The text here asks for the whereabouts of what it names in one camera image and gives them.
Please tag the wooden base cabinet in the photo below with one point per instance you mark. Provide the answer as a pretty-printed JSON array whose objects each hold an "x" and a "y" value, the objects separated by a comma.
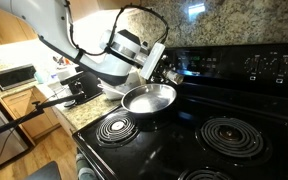
[{"x": 40, "y": 125}]

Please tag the dark grey chair seat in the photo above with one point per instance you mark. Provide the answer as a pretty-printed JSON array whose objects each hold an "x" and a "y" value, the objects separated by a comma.
[{"x": 42, "y": 173}]

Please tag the teal small container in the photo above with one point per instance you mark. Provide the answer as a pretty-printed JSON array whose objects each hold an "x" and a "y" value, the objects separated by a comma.
[{"x": 39, "y": 78}]

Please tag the black coil stove burner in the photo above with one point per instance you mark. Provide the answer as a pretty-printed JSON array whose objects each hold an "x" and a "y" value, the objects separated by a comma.
[
  {"x": 232, "y": 140},
  {"x": 204, "y": 174},
  {"x": 117, "y": 128}
]

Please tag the glass herb spice bottle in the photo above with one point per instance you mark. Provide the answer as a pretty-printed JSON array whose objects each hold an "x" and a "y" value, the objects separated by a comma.
[{"x": 175, "y": 77}]

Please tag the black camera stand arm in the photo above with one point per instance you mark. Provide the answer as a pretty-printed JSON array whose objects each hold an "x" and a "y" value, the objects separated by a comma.
[{"x": 17, "y": 121}]

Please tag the green white kitchen towel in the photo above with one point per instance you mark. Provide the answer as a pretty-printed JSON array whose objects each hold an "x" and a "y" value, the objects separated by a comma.
[{"x": 85, "y": 166}]

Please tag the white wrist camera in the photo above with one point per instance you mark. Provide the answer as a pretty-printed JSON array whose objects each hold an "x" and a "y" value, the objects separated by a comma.
[{"x": 152, "y": 61}]

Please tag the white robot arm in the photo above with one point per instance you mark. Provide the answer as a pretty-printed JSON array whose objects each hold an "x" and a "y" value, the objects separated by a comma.
[{"x": 50, "y": 20}]

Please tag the silver toaster oven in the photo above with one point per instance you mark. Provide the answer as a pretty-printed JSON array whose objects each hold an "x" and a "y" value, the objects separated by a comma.
[{"x": 14, "y": 77}]

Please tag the black stove knob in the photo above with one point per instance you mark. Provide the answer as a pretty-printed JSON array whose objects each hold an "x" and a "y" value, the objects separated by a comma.
[
  {"x": 254, "y": 64},
  {"x": 285, "y": 64}
]

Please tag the black countertop appliance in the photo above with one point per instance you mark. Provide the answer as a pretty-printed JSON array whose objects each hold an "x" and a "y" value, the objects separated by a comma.
[{"x": 90, "y": 83}]

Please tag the black electric stove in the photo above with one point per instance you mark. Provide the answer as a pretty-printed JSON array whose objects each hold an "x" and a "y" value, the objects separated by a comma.
[{"x": 217, "y": 100}]

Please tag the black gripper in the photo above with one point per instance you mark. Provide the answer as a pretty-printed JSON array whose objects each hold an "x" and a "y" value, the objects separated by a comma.
[{"x": 162, "y": 68}]

